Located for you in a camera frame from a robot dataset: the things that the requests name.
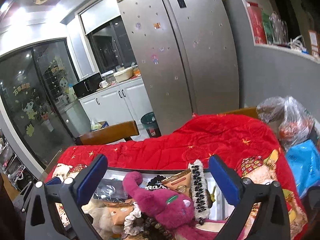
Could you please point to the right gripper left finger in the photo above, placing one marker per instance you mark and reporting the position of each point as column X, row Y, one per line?
column 55, row 212

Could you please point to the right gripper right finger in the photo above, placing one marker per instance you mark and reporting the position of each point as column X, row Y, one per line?
column 272, row 220

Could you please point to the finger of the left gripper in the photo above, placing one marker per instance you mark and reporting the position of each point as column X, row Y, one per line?
column 54, row 181

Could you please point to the clear bag black card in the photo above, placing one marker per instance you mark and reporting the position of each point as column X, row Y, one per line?
column 110, row 190

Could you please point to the furry black hair claw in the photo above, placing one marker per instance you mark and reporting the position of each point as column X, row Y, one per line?
column 199, row 191

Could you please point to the white black lace scrunchie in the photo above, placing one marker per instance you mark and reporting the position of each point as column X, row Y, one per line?
column 129, row 227

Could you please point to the triangular orange snack pack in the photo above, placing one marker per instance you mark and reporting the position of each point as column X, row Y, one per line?
column 180, row 182

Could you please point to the red bear print blanket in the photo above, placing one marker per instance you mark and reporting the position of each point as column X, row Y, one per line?
column 245, row 144

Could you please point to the blue plastic bag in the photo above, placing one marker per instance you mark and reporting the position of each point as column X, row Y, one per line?
column 303, row 159

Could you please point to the black storage box tray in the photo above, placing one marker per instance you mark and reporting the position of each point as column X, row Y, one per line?
column 151, row 230

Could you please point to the wooden chair back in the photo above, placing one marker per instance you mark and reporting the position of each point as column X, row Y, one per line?
column 109, row 134

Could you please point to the pink plush bear toy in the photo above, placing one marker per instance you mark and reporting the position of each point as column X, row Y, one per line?
column 174, row 211

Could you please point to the clear plastic food bag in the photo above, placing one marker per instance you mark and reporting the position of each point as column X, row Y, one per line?
column 295, row 122

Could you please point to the black microwave oven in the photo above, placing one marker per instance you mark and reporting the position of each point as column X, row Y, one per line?
column 88, row 85

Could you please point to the white kitchen cabinet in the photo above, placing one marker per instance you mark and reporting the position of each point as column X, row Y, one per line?
column 118, row 103

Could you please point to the dark green trash bin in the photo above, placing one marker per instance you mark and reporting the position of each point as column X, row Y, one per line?
column 149, row 122

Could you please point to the silver double door refrigerator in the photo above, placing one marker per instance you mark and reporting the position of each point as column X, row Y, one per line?
column 186, row 55

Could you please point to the red gift box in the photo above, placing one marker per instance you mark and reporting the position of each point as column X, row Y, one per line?
column 255, row 15

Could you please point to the white wall shelf unit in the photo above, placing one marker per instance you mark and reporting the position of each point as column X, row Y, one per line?
column 289, row 27

